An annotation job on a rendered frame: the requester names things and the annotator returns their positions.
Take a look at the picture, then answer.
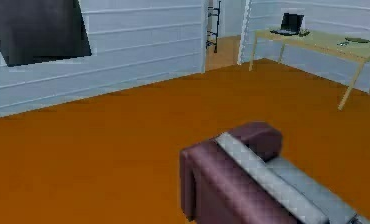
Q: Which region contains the black laptop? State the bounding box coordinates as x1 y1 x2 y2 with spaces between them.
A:
269 12 305 37

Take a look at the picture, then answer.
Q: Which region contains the pale wooden table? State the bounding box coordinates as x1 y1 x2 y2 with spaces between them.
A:
248 28 370 111

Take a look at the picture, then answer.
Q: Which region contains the black metal rack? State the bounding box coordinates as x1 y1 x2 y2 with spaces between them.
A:
206 0 223 54

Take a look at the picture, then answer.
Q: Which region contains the dark flat dish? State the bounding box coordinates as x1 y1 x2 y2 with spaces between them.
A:
344 36 370 45

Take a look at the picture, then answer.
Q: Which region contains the black wall television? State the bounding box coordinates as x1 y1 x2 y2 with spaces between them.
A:
0 0 93 67

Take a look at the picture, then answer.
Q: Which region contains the maroon sofa with grey cushions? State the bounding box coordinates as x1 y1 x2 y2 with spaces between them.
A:
179 121 370 224

